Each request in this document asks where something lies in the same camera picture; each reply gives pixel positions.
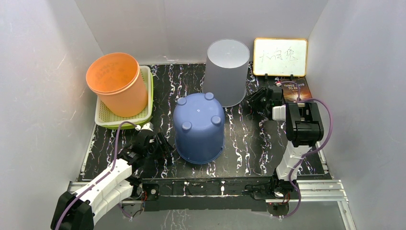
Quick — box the dark book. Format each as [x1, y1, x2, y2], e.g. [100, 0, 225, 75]
[280, 77, 312, 103]

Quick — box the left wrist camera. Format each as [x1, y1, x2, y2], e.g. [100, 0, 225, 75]
[135, 122, 153, 131]

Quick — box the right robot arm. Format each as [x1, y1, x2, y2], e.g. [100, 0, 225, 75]
[245, 85, 324, 199]

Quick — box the green plastic basket tray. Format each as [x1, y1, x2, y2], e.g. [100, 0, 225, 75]
[95, 66, 154, 129]

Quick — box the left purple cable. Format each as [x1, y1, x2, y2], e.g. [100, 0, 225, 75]
[54, 121, 142, 230]

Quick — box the grey plastic bucket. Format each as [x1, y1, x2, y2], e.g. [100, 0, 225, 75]
[202, 39, 250, 107]

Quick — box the blue plastic bucket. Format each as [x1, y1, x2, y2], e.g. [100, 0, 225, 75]
[173, 92, 225, 164]

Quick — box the small whiteboard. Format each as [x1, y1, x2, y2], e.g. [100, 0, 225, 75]
[252, 38, 308, 77]

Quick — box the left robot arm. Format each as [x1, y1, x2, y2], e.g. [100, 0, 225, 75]
[50, 128, 174, 230]

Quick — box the orange plastic bucket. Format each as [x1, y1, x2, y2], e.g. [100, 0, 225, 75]
[86, 53, 148, 117]

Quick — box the aluminium frame rail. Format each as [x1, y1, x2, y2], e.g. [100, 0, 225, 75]
[56, 109, 358, 230]

